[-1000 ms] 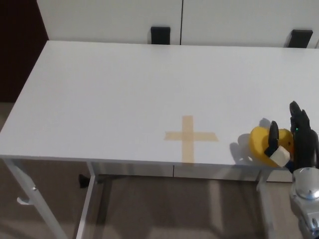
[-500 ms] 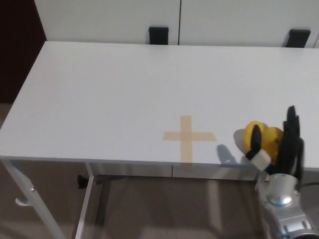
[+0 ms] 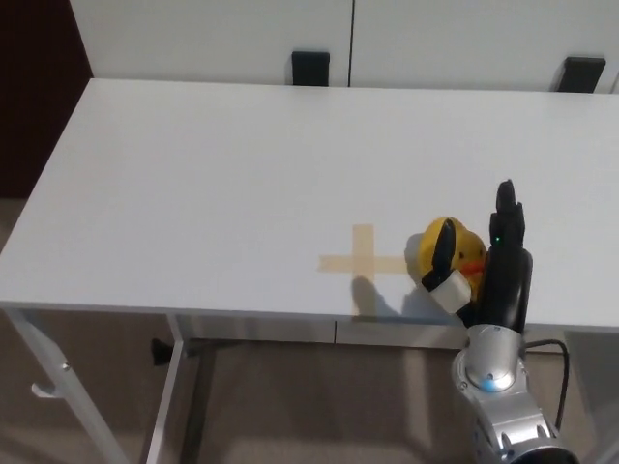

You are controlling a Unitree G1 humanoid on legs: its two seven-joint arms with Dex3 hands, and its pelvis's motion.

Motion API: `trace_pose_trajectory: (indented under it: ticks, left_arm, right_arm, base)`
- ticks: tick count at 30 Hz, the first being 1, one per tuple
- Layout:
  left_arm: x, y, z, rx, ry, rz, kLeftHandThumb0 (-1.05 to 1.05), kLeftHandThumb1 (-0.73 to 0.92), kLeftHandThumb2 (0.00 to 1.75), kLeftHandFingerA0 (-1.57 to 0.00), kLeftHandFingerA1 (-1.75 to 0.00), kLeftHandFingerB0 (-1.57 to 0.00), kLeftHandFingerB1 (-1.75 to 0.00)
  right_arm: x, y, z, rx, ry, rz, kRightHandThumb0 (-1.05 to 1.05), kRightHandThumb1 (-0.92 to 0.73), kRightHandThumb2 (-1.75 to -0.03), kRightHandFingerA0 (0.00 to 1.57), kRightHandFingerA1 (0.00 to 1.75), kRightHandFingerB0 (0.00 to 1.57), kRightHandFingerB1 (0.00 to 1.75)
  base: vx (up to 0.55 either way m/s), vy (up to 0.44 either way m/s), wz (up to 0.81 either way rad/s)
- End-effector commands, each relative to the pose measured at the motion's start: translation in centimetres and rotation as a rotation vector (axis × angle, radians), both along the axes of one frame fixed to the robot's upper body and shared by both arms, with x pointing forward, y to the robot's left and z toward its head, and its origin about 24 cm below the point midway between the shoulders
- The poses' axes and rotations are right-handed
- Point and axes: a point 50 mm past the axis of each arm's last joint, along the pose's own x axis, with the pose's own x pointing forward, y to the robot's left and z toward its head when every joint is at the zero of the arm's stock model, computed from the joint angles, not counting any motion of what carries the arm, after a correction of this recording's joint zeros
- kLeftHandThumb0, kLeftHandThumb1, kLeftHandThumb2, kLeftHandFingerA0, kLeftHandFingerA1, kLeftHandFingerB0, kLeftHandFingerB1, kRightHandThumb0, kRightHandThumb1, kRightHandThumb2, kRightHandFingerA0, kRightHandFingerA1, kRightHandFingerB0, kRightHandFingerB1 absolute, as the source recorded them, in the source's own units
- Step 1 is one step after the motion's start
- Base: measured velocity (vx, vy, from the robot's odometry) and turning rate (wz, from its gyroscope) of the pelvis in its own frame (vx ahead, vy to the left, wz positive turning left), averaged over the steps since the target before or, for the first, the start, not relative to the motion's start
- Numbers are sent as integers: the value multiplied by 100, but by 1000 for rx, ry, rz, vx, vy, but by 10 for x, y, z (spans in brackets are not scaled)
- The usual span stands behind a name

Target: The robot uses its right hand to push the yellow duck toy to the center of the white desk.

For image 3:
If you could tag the white desk leg with hook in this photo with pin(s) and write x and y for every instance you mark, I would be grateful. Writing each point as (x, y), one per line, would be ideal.
(63, 378)

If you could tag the white metal desk leg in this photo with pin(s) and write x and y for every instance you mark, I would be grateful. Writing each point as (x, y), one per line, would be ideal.
(169, 396)

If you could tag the black panel bracket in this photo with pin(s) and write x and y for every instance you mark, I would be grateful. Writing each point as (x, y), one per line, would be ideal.
(581, 75)
(310, 68)

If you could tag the grey desk crossbar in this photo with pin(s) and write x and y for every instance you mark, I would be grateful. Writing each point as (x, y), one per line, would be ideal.
(314, 348)

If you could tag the white plastic hook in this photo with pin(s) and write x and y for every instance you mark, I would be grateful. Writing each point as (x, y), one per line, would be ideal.
(44, 392)

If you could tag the white partition panel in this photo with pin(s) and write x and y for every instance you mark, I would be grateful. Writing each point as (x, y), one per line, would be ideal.
(464, 36)
(213, 36)

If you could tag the yellow rubber duck toy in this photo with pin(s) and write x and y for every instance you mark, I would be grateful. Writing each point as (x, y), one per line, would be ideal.
(471, 246)

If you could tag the black floor foot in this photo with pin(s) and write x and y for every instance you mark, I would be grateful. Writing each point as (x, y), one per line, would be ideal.
(161, 353)

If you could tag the short beige tape strip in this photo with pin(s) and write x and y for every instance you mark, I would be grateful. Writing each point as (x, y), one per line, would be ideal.
(338, 263)

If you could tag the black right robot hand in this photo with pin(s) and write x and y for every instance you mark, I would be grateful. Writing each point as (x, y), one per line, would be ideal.
(508, 280)

